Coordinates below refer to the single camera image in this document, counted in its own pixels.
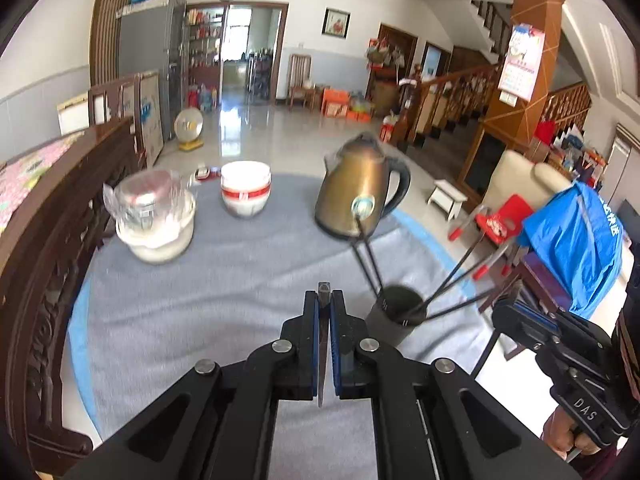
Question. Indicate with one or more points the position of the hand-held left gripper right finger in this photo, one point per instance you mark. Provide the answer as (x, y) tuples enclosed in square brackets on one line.
[(337, 345)]

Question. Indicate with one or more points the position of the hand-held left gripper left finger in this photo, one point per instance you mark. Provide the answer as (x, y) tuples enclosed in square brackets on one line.
[(315, 340)]

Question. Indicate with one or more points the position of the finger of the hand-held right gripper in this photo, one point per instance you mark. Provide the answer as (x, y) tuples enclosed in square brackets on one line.
[(515, 322), (542, 314)]

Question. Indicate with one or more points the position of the dark metal chopstick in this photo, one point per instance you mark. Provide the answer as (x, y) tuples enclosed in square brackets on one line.
[(372, 255), (325, 300), (450, 307), (452, 272), (367, 275)]

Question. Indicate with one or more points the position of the dark grey utensil holder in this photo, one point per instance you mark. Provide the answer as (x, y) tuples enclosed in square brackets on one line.
[(390, 322)]

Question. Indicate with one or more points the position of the person's right forearm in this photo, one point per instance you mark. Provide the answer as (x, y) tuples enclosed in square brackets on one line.
[(600, 464)]

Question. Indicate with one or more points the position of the person's right hand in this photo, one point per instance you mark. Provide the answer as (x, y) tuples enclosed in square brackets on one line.
[(562, 440)]

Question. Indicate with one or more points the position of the dark wooden stool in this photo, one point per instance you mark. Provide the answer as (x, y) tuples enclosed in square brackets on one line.
[(542, 272)]

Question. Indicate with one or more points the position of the blue jacket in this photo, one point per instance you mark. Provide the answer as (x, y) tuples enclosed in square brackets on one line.
[(575, 245)]

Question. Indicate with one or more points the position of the grey blue-edged round tablecloth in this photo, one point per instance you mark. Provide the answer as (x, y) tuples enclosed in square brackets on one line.
[(225, 290)]

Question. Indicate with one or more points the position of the red child's chair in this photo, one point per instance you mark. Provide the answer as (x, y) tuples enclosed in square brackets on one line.
[(500, 220)]

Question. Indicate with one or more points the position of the cream armchair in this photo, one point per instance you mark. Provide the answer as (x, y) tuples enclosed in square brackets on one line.
[(520, 180)]

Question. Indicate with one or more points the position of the white wooden stool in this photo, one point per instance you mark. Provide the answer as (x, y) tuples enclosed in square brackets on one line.
[(447, 197)]

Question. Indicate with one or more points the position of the bronze electric kettle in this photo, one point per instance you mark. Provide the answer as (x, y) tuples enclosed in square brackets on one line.
[(355, 185)]

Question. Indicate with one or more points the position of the pile of colourful boxes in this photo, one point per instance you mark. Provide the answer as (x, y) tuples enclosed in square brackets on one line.
[(570, 150)]

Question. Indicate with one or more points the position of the red banded white bowl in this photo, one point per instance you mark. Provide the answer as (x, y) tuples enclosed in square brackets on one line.
[(245, 185)]

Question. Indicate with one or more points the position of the red white small packet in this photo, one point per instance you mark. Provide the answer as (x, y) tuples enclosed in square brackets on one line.
[(206, 173)]

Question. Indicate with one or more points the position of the clear glass lidded jar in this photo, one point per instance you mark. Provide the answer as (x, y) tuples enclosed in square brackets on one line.
[(147, 200)]

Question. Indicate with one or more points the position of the red gift bag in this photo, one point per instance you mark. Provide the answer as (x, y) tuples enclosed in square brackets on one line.
[(389, 129)]

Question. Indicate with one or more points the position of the wooden staircase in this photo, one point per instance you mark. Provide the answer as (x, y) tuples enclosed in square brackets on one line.
[(450, 105)]

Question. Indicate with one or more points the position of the orange cardboard box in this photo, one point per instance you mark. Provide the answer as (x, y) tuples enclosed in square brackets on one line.
[(334, 104)]

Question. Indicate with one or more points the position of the light wooden chair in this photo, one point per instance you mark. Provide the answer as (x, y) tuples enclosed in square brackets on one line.
[(300, 80)]

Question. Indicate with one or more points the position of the blue water jug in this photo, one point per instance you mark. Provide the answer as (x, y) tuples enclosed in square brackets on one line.
[(207, 99)]

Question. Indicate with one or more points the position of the white blue-printed chest freezer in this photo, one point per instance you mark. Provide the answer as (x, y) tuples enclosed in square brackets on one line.
[(150, 120)]

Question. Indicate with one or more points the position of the orange brown pillar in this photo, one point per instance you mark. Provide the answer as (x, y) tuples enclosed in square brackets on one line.
[(537, 10)]

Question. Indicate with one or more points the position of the shelf of bottles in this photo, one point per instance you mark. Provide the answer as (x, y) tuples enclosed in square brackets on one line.
[(202, 55)]

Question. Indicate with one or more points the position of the dark wooden dining chair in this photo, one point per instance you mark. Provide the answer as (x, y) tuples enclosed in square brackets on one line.
[(112, 105)]

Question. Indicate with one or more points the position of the framed flower picture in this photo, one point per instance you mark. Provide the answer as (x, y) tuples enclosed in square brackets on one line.
[(335, 23)]

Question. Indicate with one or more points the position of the grey refrigerator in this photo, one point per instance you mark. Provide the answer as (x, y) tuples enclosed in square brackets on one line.
[(145, 60)]

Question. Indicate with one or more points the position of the small white appliance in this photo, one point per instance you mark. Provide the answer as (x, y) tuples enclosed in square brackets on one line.
[(74, 115)]

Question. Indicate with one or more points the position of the floral table cover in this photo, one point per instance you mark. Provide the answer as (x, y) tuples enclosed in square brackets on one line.
[(30, 170)]

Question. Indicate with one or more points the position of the brown window blind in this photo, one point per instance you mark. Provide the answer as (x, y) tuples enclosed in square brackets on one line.
[(112, 15)]

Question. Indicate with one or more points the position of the pink wall calendar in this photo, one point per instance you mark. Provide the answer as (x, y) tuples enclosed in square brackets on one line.
[(520, 67)]

